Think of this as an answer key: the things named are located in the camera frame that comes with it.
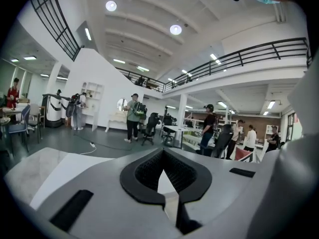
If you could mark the ceiling strip light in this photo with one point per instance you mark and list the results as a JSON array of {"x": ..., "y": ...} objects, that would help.
[
  {"x": 143, "y": 69},
  {"x": 222, "y": 104},
  {"x": 30, "y": 58},
  {"x": 271, "y": 104},
  {"x": 88, "y": 34},
  {"x": 119, "y": 61},
  {"x": 215, "y": 58}
]

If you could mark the grey chair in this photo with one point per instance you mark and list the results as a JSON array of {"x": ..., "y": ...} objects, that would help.
[{"x": 34, "y": 113}]

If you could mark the black office chair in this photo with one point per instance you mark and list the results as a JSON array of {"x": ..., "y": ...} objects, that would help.
[
  {"x": 223, "y": 138},
  {"x": 168, "y": 126},
  {"x": 150, "y": 126}
]

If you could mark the black mezzanine railing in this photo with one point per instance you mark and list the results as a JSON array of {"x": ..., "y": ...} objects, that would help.
[{"x": 241, "y": 58}]

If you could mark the black stair railing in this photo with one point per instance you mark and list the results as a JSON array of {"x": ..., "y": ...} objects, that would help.
[{"x": 74, "y": 49}]

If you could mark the white desk black legs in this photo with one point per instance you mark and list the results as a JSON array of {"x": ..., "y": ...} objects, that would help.
[{"x": 179, "y": 129}]

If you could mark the white power strip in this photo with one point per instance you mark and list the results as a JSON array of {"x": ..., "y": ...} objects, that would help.
[{"x": 92, "y": 145}]

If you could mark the pink chair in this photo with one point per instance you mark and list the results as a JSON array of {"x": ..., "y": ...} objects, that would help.
[{"x": 243, "y": 154}]

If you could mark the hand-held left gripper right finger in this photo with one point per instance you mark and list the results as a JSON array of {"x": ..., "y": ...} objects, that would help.
[{"x": 224, "y": 195}]

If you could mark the white dressing table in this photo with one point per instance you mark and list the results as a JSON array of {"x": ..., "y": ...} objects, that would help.
[{"x": 117, "y": 119}]

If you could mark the white cubby shelf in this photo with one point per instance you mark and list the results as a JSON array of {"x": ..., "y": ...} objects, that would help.
[{"x": 93, "y": 93}]

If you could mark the white column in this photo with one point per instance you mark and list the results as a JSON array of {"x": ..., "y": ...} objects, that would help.
[{"x": 182, "y": 118}]

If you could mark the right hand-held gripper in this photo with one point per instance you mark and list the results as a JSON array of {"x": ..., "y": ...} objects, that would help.
[{"x": 286, "y": 183}]

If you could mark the round ceiling lamp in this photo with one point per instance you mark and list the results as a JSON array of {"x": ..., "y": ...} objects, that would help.
[
  {"x": 175, "y": 29},
  {"x": 111, "y": 6}
]

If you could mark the white black mobile robot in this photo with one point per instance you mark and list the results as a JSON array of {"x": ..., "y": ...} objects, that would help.
[{"x": 53, "y": 111}]

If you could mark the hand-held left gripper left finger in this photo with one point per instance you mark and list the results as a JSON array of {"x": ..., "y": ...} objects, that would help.
[{"x": 112, "y": 195}]

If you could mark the blue chair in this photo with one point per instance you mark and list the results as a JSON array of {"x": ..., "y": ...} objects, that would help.
[{"x": 21, "y": 123}]

